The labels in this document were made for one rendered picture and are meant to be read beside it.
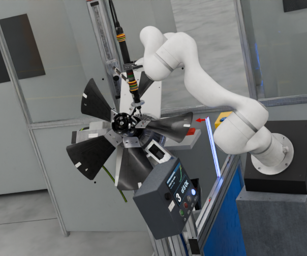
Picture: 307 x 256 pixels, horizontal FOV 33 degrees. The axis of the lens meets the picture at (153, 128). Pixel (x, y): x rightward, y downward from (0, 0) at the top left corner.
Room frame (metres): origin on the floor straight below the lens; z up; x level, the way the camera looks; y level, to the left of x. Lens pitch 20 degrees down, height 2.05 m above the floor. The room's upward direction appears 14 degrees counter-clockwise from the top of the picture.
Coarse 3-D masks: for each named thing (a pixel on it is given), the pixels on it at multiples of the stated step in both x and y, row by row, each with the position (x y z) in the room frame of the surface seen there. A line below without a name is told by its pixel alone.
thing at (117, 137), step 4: (108, 132) 2.55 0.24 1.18; (112, 132) 2.55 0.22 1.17; (104, 136) 2.55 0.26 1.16; (108, 136) 2.55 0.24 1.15; (112, 136) 2.55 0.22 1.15; (116, 136) 2.55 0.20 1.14; (108, 140) 2.55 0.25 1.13; (112, 140) 2.55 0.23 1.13; (116, 140) 2.55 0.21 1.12; (120, 140) 2.56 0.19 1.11; (112, 144) 2.55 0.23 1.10; (116, 144) 2.56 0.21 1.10
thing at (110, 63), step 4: (108, 60) 3.17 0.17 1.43; (112, 60) 3.15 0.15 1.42; (116, 60) 3.11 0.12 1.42; (108, 64) 3.08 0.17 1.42; (112, 64) 3.08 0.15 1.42; (116, 64) 3.09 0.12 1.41; (108, 68) 3.08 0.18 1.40; (112, 68) 3.08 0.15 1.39; (108, 72) 3.11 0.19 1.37; (112, 72) 3.08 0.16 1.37
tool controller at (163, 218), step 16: (176, 160) 1.81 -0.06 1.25; (160, 176) 1.71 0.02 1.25; (176, 176) 1.74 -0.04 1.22; (144, 192) 1.63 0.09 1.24; (160, 192) 1.61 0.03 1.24; (144, 208) 1.63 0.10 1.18; (160, 208) 1.60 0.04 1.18; (176, 208) 1.64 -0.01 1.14; (192, 208) 1.72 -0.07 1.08; (160, 224) 1.61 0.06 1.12; (176, 224) 1.59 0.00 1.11
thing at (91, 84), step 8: (88, 88) 2.76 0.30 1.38; (96, 88) 2.71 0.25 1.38; (88, 96) 2.75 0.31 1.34; (96, 96) 2.71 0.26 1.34; (88, 104) 2.76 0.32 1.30; (96, 104) 2.70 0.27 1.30; (104, 104) 2.66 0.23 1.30; (88, 112) 2.76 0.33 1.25; (96, 112) 2.72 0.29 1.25; (104, 112) 2.67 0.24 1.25
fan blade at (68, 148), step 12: (72, 144) 2.58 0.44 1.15; (84, 144) 2.56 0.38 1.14; (96, 144) 2.55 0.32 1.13; (108, 144) 2.55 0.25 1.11; (72, 156) 2.56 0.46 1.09; (84, 156) 2.55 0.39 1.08; (96, 156) 2.54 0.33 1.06; (108, 156) 2.55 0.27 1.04; (84, 168) 2.54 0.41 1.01; (96, 168) 2.54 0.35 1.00
